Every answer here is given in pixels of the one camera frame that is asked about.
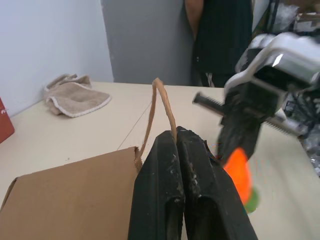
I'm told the red box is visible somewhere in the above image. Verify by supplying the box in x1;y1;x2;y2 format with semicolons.
0;96;16;145

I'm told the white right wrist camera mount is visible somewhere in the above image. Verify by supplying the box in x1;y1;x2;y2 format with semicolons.
224;31;320;89

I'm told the cluttered background shelf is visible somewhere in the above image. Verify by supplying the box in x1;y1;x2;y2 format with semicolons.
252;0;320;38

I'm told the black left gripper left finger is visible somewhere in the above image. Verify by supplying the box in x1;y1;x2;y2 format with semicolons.
127;130;186;240

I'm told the beige towel with white trim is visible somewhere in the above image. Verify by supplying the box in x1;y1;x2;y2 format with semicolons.
44;73;112;119

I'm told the brown paper bag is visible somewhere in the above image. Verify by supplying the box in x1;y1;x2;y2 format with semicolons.
0;77;178;240

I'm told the orange carrot plush toy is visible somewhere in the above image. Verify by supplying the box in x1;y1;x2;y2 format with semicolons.
223;146;261;214

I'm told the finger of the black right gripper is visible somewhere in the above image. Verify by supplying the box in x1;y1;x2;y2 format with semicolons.
216;118;243;165
239;121;263;161

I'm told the person in black clothes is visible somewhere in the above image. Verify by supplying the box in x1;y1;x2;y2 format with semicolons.
184;0;254;88

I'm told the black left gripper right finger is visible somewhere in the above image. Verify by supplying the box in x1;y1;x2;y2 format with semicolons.
175;125;259;240

